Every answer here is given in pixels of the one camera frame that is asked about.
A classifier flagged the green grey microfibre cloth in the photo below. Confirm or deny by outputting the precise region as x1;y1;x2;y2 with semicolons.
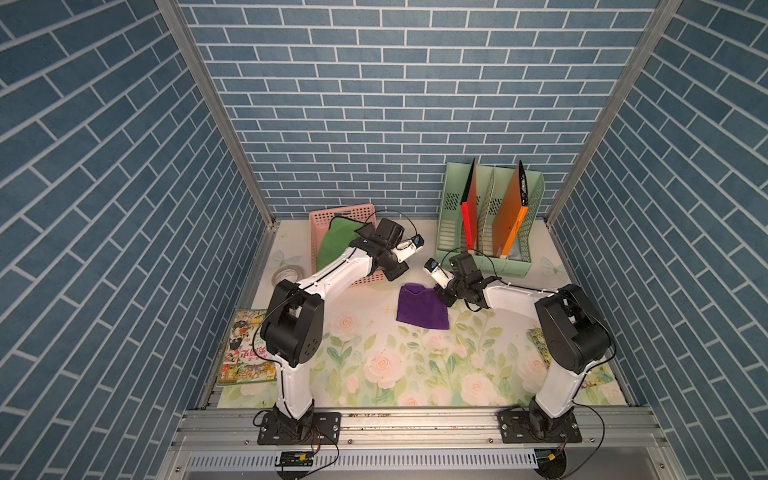
317;216;364;270

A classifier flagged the purple square dishcloth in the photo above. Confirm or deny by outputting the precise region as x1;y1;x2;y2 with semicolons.
396;283;450;331

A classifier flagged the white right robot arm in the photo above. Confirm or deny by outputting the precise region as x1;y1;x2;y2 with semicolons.
424;253;614;425

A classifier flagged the pink perforated plastic basket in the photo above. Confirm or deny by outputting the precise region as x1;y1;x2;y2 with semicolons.
309;203;376;273

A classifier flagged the red folder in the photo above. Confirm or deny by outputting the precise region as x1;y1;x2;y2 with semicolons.
460;160;478;251

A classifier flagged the orange folder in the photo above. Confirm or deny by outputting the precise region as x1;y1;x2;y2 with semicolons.
492;162;529;259

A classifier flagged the clear packing tape roll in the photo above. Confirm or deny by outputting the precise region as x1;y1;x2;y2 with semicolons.
271;265;305;286

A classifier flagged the green plastic file organiser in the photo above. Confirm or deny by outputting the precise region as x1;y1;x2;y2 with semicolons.
435;162;545;277

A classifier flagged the right picture book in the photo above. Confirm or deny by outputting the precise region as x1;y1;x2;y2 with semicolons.
526;328;615;389

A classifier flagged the picture book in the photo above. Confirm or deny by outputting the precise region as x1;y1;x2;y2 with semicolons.
526;328;615;389
217;309;276;386

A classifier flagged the left picture book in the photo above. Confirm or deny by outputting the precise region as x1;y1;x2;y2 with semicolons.
217;309;276;386

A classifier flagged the black right controller box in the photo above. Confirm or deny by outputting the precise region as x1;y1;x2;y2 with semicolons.
534;449;567;479

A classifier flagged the black controller box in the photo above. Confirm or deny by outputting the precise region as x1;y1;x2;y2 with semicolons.
275;451;315;470
534;449;567;479

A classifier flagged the black left controller box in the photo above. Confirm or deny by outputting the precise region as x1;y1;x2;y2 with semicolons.
275;451;315;470

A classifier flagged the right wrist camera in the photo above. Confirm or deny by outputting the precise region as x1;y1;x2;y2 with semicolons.
424;258;453;289

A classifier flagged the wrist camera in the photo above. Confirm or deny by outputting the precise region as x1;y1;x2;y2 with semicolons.
424;258;453;289
393;235;424;263

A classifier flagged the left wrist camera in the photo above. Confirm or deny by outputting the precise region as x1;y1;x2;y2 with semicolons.
393;235;424;263

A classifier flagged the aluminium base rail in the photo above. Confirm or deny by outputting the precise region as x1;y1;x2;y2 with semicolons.
158;407;684;479

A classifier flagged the aluminium corner post left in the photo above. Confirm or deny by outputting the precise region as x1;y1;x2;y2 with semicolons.
156;0;275;230

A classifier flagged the aluminium corner post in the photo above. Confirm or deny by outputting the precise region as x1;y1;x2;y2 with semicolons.
544;0;682;229
156;0;275;230

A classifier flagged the aluminium corner post right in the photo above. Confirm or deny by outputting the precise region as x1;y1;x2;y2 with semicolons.
544;0;682;229

